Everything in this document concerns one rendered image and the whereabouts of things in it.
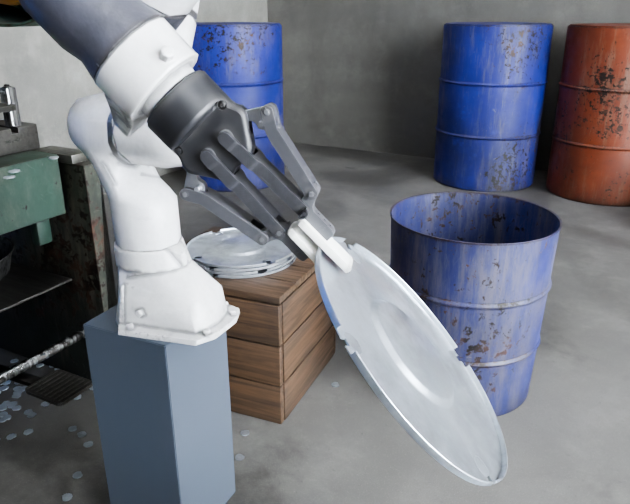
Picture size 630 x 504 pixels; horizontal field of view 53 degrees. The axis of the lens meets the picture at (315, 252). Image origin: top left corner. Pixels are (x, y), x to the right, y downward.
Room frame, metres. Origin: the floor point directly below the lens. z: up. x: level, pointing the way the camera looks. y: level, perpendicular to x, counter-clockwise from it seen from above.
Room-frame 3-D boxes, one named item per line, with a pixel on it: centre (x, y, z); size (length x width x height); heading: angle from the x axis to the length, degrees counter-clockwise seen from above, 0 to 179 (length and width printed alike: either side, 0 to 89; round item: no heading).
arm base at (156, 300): (1.00, 0.25, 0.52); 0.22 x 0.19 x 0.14; 65
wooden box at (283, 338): (1.54, 0.19, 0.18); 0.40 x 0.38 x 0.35; 67
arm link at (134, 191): (1.04, 0.32, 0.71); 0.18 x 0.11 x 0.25; 63
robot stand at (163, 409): (1.02, 0.29, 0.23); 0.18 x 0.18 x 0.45; 65
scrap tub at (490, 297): (1.51, -0.40, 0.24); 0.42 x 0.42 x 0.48
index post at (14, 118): (1.49, 0.71, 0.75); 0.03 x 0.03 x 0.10; 61
